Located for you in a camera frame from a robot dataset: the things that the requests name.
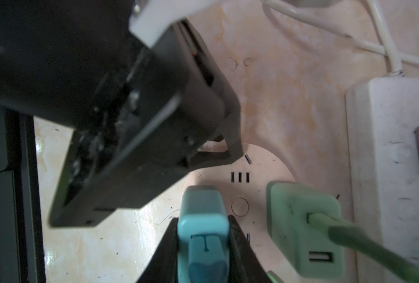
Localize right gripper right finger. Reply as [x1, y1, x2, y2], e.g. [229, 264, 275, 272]
[228, 215, 271, 283]

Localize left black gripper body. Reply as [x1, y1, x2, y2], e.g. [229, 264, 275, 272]
[49, 21, 243, 228]

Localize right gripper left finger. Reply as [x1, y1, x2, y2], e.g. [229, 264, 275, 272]
[137, 218, 179, 283]

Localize small green charger plug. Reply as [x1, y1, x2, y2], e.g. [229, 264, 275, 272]
[266, 182, 345, 279]

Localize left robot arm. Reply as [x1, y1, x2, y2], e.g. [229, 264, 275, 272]
[0, 1, 243, 227]

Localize round pink power strip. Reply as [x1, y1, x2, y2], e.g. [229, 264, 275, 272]
[138, 143, 302, 283]

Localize white multicolour power strip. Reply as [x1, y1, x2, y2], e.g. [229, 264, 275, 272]
[346, 77, 419, 268]

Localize green teal cable tangle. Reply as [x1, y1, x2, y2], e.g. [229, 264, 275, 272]
[308, 212, 419, 283]

